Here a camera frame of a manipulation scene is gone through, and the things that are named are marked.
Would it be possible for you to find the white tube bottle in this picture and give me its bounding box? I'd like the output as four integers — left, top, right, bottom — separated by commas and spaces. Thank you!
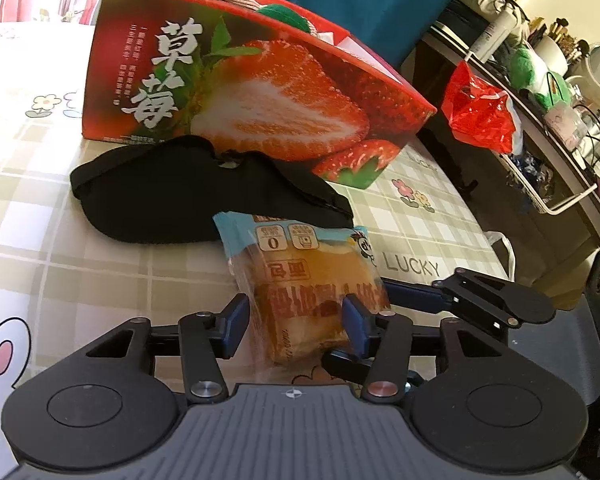
470, 6, 519, 63

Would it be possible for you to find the cluttered side shelf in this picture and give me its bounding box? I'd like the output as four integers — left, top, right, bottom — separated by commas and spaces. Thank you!
418, 29, 600, 310

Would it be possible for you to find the red strawberry cardboard box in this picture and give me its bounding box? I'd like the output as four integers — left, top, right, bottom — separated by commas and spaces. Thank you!
83, 0, 434, 188

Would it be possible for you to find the green knitted cloth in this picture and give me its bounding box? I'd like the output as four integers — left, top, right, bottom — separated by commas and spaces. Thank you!
257, 3, 312, 34

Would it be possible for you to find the red plastic bag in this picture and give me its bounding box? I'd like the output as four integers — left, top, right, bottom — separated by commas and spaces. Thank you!
441, 61, 517, 154

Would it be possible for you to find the black eye mask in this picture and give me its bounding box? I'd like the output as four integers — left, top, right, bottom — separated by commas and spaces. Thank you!
70, 136, 353, 244

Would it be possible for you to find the packaged bread snack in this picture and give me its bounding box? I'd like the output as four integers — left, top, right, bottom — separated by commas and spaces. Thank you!
213, 212, 389, 365

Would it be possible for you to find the plaid bunny tablecloth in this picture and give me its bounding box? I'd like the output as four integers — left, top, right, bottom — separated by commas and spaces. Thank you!
0, 22, 508, 479

